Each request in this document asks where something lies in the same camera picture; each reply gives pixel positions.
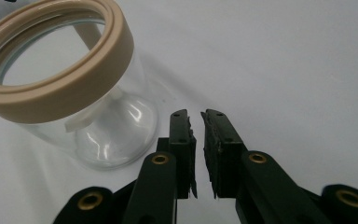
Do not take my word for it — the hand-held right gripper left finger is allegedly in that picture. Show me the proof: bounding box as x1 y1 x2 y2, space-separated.
156 108 199 200

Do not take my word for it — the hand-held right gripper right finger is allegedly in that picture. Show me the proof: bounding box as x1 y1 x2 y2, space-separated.
200 108 249 200

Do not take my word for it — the clear glass jar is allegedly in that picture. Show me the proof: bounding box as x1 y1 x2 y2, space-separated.
0 18 158 171

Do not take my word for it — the beige plastic jar rim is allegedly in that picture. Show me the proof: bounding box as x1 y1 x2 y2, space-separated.
0 0 135 125

